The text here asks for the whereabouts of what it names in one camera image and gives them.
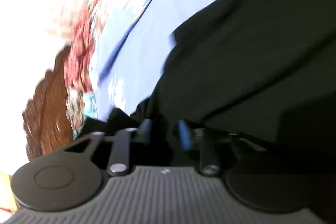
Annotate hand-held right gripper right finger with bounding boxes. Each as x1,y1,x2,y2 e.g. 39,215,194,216
178,119,267,177

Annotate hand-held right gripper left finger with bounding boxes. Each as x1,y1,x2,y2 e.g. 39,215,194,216
63,119,153,177

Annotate black pants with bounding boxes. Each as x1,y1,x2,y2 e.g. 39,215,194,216
130,0,336,174

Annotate teal patterned quilt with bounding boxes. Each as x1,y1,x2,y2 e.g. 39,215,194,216
66,89,101,136

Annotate blue printed bedsheet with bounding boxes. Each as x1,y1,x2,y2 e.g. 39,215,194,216
87,0,300,122

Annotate red floral blanket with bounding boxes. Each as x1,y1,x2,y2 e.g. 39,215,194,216
64,0,116,94

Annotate carved wooden headboard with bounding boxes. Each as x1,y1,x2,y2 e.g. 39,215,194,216
22,45,77,159

